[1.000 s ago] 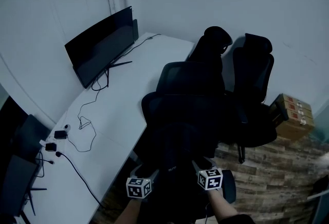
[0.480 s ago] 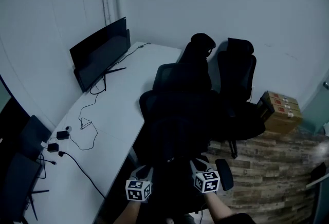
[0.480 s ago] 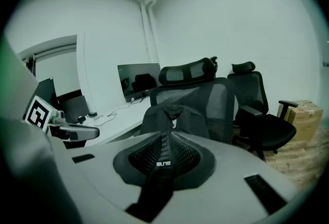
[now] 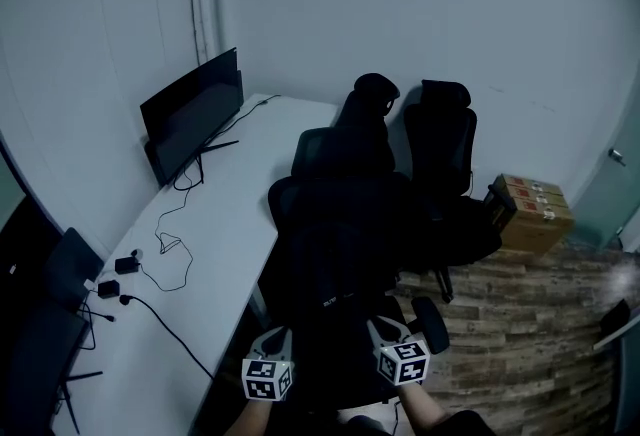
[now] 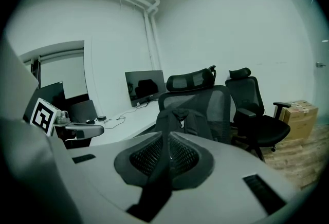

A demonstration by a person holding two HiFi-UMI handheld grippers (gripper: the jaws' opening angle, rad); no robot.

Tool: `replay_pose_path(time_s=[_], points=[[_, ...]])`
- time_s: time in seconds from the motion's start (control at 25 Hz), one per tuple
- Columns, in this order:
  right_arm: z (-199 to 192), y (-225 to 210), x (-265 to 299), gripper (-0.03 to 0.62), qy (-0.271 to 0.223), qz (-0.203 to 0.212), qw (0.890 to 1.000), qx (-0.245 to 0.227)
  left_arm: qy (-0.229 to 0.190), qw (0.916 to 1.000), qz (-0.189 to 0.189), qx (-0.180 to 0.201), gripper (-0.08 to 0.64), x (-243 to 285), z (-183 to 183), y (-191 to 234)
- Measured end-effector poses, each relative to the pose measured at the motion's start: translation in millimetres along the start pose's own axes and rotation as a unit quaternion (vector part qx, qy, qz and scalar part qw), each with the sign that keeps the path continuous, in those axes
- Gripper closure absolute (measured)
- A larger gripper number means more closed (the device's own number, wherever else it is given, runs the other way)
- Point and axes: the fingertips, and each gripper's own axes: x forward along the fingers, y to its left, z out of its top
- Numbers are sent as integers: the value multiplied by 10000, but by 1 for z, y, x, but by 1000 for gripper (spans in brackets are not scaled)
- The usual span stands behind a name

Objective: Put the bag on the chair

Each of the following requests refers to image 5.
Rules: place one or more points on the black computer monitor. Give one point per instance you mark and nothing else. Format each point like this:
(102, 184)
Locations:
(145, 86)
(50, 94)

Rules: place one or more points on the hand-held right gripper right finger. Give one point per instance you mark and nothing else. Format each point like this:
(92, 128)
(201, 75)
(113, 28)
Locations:
(190, 161)

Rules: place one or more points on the white desk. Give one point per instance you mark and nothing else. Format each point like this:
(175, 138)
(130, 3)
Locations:
(133, 125)

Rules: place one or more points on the brown cardboard box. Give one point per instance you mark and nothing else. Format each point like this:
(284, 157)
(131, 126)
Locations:
(295, 103)
(302, 121)

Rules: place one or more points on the window with white blind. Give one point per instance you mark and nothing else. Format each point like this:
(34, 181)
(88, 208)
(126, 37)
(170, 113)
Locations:
(64, 71)

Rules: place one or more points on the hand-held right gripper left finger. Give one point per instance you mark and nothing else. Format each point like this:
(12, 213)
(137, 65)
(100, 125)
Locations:
(133, 164)

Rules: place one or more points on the small black desktop device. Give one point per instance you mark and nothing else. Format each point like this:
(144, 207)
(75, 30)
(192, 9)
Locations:
(101, 118)

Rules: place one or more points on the black mesh office chair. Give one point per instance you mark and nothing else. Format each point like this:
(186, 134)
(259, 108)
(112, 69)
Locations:
(250, 99)
(216, 104)

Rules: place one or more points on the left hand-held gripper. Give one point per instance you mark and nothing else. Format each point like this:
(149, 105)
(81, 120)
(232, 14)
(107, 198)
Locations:
(42, 117)

